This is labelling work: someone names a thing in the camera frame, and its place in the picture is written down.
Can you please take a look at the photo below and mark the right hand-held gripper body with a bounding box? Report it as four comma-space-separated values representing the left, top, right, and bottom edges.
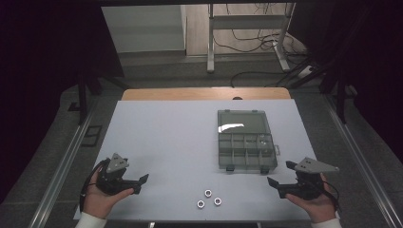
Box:
278, 157, 340, 201

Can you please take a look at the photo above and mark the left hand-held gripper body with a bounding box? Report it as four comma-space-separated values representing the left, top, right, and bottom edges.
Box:
95, 152, 142, 196

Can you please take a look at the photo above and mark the clear grey compartment box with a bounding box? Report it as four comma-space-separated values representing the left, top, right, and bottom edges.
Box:
217, 108, 281, 175

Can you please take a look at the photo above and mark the person's left hand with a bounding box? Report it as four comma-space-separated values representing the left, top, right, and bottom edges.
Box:
83, 172, 136, 220

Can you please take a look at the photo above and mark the person's right hand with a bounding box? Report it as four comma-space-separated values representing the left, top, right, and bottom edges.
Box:
284, 173, 338, 223

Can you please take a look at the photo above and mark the white table mat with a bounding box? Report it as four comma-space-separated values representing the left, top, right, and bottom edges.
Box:
73, 99, 317, 221

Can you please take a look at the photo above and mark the black floor plate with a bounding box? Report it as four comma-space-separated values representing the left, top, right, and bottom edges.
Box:
80, 124, 104, 148

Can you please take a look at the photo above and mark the black metal stand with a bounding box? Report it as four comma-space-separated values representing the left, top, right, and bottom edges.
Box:
67, 70, 104, 125
318, 61, 359, 124

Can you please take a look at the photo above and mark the white power strip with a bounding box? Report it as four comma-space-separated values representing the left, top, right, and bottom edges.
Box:
297, 65, 316, 79

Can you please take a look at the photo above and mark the wooden table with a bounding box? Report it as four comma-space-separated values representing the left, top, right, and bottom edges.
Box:
121, 86, 292, 102

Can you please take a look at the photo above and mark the dark curtain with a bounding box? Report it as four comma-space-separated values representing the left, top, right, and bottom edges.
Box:
286, 0, 403, 161
0, 0, 125, 203

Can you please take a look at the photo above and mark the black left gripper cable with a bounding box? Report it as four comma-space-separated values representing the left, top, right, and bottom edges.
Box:
79, 159, 108, 213

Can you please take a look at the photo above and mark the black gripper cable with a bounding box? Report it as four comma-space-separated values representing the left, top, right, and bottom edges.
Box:
79, 159, 108, 213
318, 180, 342, 213

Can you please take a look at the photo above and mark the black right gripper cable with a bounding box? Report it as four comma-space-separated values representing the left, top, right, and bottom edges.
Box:
318, 180, 342, 213

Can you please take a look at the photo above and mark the aluminium floor rail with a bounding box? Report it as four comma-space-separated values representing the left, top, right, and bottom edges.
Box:
322, 94, 403, 228
28, 103, 98, 228

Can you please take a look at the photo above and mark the long black floor cable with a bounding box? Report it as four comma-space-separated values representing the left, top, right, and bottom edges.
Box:
229, 70, 288, 89

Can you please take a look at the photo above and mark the tangle of black cables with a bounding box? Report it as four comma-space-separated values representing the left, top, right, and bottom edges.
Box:
211, 3, 308, 56

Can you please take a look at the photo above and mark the white metal desk frame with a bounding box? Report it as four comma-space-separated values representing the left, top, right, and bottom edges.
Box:
206, 3, 297, 74

